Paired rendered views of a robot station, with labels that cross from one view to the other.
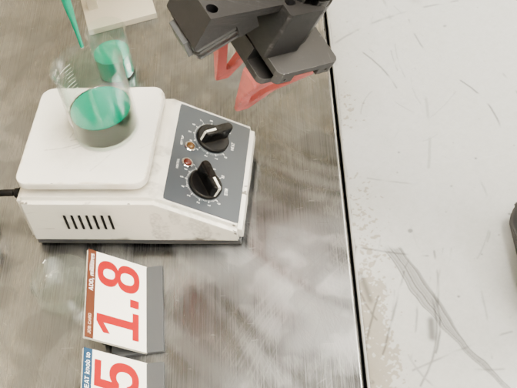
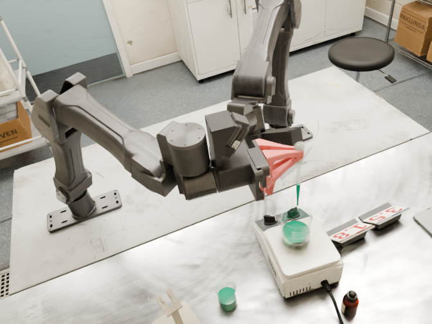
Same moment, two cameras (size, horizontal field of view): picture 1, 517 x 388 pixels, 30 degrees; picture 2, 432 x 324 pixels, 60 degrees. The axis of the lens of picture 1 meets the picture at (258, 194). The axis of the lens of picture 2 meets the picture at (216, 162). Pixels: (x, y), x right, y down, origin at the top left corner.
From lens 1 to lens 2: 105 cm
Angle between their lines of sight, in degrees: 70
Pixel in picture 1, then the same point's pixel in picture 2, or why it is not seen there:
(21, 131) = not seen: outside the picture
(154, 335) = (351, 223)
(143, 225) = not seen: hidden behind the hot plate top
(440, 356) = (310, 159)
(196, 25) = (299, 135)
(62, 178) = (328, 242)
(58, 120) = (300, 260)
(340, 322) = (314, 181)
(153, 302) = (339, 228)
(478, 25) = not seen: hidden behind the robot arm
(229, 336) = (336, 204)
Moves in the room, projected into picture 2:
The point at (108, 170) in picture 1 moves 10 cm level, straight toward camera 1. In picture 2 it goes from (315, 228) to (345, 202)
